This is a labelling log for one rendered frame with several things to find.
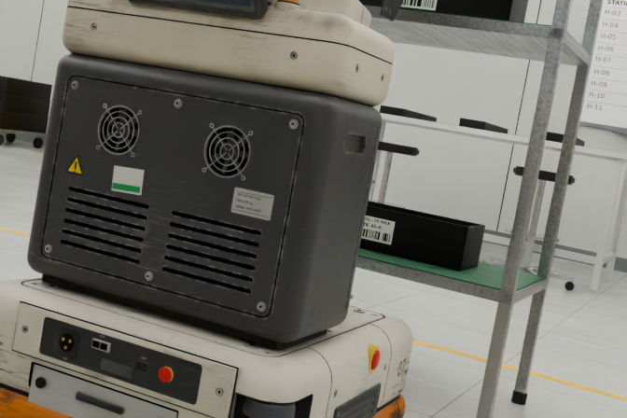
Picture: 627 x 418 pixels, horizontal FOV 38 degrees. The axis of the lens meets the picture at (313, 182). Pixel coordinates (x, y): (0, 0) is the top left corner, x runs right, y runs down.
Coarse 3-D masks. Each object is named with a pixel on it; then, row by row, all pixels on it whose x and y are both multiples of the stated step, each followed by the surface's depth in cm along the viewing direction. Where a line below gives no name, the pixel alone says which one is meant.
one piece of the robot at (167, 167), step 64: (128, 0) 150; (64, 64) 155; (128, 64) 152; (192, 64) 146; (256, 64) 141; (320, 64) 136; (384, 64) 152; (64, 128) 155; (128, 128) 151; (192, 128) 145; (256, 128) 140; (320, 128) 136; (64, 192) 155; (128, 192) 150; (192, 192) 145; (256, 192) 140; (320, 192) 138; (64, 256) 155; (128, 256) 150; (192, 256) 145; (256, 256) 141; (320, 256) 142; (192, 320) 148; (256, 320) 140; (320, 320) 147
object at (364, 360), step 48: (0, 288) 153; (48, 288) 156; (0, 336) 150; (144, 336) 141; (192, 336) 141; (336, 336) 159; (384, 336) 172; (0, 384) 151; (48, 384) 146; (96, 384) 142; (240, 384) 132; (288, 384) 132; (336, 384) 148; (384, 384) 173
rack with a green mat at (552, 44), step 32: (384, 32) 242; (416, 32) 230; (448, 32) 219; (480, 32) 210; (512, 32) 204; (544, 32) 201; (544, 64) 200; (576, 64) 239; (544, 96) 200; (576, 96) 238; (544, 128) 200; (576, 128) 238; (384, 256) 226; (512, 256) 203; (544, 256) 241; (448, 288) 209; (480, 288) 206; (512, 288) 202; (544, 288) 239; (480, 416) 205
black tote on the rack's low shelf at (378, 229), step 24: (384, 216) 230; (408, 216) 228; (432, 216) 242; (384, 240) 230; (408, 240) 227; (432, 240) 225; (456, 240) 222; (480, 240) 234; (432, 264) 225; (456, 264) 222
